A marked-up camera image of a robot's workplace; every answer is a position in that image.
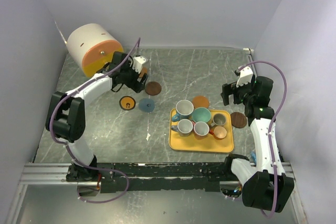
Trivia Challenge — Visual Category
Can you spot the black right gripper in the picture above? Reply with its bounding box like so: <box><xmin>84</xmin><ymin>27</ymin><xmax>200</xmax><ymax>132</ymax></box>
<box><xmin>221</xmin><ymin>77</ymin><xmax>255</xmax><ymax>105</ymax></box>

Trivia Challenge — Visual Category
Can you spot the dark brown wooden coaster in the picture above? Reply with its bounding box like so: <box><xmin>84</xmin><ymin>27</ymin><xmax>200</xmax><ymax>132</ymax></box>
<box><xmin>145</xmin><ymin>81</ymin><xmax>162</xmax><ymax>95</ymax></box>

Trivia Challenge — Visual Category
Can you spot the white grey-handled cup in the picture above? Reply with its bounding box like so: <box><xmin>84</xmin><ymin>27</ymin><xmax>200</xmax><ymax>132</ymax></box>
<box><xmin>171</xmin><ymin>119</ymin><xmax>193</xmax><ymax>137</ymax></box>

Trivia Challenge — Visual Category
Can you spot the white cylindrical drawer cabinet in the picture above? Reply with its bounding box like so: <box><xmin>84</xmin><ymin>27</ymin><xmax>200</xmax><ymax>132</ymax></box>
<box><xmin>67</xmin><ymin>23</ymin><xmax>124</xmax><ymax>78</ymax></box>

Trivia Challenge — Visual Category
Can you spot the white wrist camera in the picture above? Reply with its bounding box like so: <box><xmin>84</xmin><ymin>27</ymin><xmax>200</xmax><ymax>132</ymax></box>
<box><xmin>132</xmin><ymin>56</ymin><xmax>148</xmax><ymax>73</ymax></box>
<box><xmin>235</xmin><ymin>66</ymin><xmax>254</xmax><ymax>88</ymax></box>

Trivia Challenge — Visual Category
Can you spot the orange copper cup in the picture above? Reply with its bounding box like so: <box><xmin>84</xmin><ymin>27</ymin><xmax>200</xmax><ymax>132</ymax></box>
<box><xmin>209</xmin><ymin>126</ymin><xmax>227</xmax><ymax>140</ymax></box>

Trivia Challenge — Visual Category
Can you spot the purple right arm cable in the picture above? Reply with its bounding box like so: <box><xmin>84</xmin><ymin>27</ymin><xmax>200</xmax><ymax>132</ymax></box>
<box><xmin>224</xmin><ymin>60</ymin><xmax>288</xmax><ymax>218</ymax></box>

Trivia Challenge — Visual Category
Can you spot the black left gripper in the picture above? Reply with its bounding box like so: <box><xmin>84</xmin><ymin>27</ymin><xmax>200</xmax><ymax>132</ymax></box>
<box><xmin>122</xmin><ymin>61</ymin><xmax>150</xmax><ymax>94</ymax></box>

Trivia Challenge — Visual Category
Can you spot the white pink cup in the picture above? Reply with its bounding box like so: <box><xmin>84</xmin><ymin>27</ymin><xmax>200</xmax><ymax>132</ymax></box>
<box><xmin>194</xmin><ymin>122</ymin><xmax>209</xmax><ymax>140</ymax></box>

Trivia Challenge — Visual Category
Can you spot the tan wooden coaster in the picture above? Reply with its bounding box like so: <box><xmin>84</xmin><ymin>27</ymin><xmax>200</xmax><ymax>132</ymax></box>
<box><xmin>139</xmin><ymin>67</ymin><xmax>148</xmax><ymax>79</ymax></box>

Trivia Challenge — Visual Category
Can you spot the grey yellow-handled cup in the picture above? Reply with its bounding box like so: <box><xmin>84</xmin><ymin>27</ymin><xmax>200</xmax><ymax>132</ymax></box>
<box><xmin>209</xmin><ymin>113</ymin><xmax>227</xmax><ymax>127</ymax></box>

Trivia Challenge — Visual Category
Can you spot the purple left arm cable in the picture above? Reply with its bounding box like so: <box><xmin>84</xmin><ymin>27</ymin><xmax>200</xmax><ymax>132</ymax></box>
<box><xmin>49</xmin><ymin>37</ymin><xmax>141</xmax><ymax>204</ymax></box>

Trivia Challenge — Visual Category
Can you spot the yellow black-rimmed coaster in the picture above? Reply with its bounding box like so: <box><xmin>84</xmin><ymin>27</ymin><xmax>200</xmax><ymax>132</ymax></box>
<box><xmin>119</xmin><ymin>96</ymin><xmax>136</xmax><ymax>111</ymax></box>

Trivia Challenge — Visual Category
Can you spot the large white blue-handled mug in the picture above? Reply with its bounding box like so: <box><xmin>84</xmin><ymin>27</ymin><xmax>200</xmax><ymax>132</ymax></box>
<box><xmin>172</xmin><ymin>100</ymin><xmax>194</xmax><ymax>122</ymax></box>

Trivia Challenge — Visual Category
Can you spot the light orange wooden coaster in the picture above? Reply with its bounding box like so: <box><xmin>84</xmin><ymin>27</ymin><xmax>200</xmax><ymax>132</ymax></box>
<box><xmin>192</xmin><ymin>95</ymin><xmax>209</xmax><ymax>109</ymax></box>

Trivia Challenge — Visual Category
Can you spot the yellow plastic tray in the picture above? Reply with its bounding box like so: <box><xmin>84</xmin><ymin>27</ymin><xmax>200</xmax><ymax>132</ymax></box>
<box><xmin>169</xmin><ymin>109</ymin><xmax>234</xmax><ymax>153</ymax></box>

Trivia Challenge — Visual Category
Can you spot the teal cup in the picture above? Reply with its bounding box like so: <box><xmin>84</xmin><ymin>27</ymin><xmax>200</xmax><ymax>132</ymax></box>
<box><xmin>191</xmin><ymin>107</ymin><xmax>212</xmax><ymax>125</ymax></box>

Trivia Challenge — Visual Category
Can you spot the aluminium frame rail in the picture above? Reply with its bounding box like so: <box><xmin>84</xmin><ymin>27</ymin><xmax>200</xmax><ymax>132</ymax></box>
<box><xmin>19</xmin><ymin>162</ymin><xmax>293</xmax><ymax>185</ymax></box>

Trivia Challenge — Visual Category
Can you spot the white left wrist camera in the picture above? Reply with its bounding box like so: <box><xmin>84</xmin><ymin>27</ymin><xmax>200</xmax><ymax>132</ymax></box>
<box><xmin>132</xmin><ymin>56</ymin><xmax>148</xmax><ymax>73</ymax></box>

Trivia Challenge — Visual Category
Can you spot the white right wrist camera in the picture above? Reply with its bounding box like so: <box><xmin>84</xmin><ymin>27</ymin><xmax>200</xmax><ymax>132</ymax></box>
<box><xmin>235</xmin><ymin>66</ymin><xmax>254</xmax><ymax>88</ymax></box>

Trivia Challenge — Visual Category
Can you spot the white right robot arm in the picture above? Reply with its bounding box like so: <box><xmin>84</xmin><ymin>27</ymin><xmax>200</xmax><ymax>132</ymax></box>
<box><xmin>221</xmin><ymin>76</ymin><xmax>295</xmax><ymax>213</ymax></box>

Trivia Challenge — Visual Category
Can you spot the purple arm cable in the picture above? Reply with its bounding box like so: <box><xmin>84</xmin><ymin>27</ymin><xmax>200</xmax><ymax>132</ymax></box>
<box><xmin>49</xmin><ymin>37</ymin><xmax>141</xmax><ymax>204</ymax></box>
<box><xmin>224</xmin><ymin>60</ymin><xmax>288</xmax><ymax>218</ymax></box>

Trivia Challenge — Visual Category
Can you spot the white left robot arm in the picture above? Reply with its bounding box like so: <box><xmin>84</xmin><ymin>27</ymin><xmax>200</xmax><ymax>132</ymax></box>
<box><xmin>45</xmin><ymin>51</ymin><xmax>148</xmax><ymax>182</ymax></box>

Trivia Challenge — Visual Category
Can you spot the dark walnut wooden coaster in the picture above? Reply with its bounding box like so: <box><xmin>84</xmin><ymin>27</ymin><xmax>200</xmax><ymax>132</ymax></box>
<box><xmin>230</xmin><ymin>112</ymin><xmax>247</xmax><ymax>129</ymax></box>

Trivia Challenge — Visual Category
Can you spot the blue round coaster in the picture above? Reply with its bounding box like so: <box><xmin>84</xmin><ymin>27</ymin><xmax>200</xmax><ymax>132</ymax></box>
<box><xmin>139</xmin><ymin>98</ymin><xmax>155</xmax><ymax>113</ymax></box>

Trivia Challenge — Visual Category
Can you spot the blue clip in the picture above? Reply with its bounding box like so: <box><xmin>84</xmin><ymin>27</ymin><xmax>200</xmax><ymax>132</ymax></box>
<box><xmin>250</xmin><ymin>151</ymin><xmax>257</xmax><ymax>164</ymax></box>

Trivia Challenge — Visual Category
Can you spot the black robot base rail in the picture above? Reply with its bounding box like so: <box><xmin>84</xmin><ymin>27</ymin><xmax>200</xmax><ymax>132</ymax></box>
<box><xmin>66</xmin><ymin>162</ymin><xmax>239</xmax><ymax>194</ymax></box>

